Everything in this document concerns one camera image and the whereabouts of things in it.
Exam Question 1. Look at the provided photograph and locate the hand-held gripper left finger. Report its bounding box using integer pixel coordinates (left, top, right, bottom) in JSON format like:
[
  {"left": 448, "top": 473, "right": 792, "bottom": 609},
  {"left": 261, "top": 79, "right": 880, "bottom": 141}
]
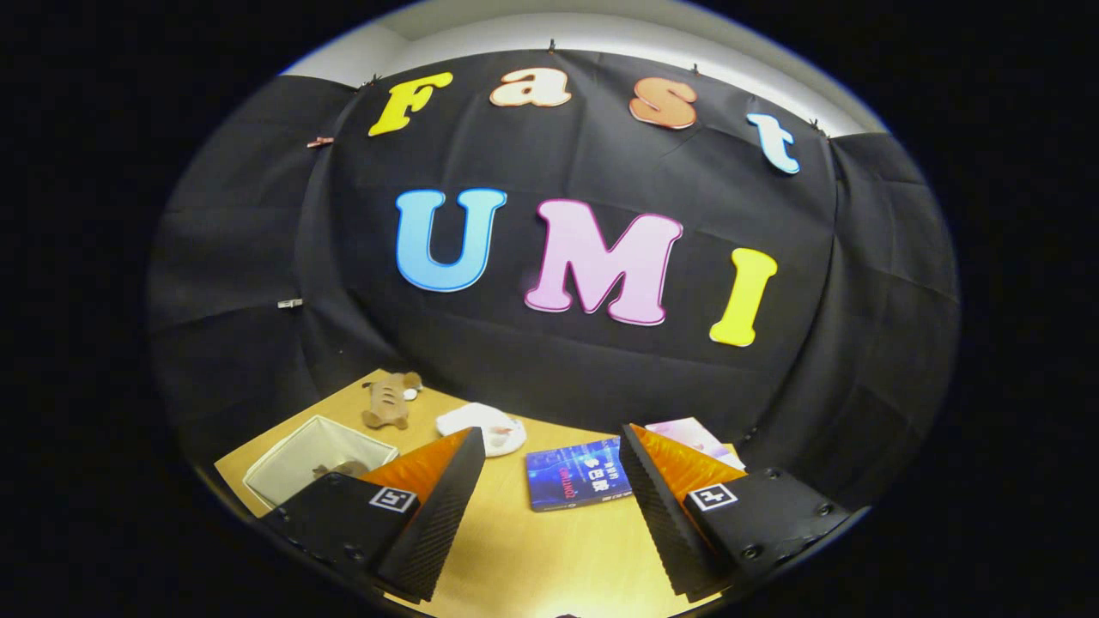
[{"left": 260, "top": 427, "right": 487, "bottom": 603}]

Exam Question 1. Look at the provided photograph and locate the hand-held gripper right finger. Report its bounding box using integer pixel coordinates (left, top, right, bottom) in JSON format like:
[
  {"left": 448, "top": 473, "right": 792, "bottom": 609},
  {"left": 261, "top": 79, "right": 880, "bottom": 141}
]
[{"left": 618, "top": 424, "right": 853, "bottom": 601}]

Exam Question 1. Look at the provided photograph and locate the grey fabric storage box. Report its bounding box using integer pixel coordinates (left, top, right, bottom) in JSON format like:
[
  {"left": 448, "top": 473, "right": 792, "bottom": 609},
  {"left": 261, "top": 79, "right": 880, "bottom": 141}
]
[{"left": 243, "top": 415, "right": 401, "bottom": 509}]

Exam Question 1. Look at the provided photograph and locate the pink book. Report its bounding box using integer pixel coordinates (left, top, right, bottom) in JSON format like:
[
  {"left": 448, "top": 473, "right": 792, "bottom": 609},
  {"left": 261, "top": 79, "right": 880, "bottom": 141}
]
[{"left": 644, "top": 417, "right": 746, "bottom": 471}]

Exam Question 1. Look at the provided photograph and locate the blue book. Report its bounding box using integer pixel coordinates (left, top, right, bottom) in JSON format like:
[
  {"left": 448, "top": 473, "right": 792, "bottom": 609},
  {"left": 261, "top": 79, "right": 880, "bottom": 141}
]
[{"left": 525, "top": 438, "right": 635, "bottom": 513}]

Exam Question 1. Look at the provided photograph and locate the white plush toy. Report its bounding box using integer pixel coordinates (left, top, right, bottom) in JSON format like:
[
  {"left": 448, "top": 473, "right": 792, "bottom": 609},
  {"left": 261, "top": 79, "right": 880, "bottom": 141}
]
[{"left": 435, "top": 403, "right": 528, "bottom": 458}]

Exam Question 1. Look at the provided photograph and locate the brown striped plush toy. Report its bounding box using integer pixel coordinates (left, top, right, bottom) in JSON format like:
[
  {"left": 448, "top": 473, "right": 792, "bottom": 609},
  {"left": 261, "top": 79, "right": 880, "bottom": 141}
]
[{"left": 361, "top": 371, "right": 424, "bottom": 431}]

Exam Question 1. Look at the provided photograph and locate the black backdrop cloth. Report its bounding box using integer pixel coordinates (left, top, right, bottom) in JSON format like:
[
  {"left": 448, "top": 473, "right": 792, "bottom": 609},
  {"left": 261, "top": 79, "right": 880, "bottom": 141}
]
[{"left": 146, "top": 47, "right": 961, "bottom": 516}]

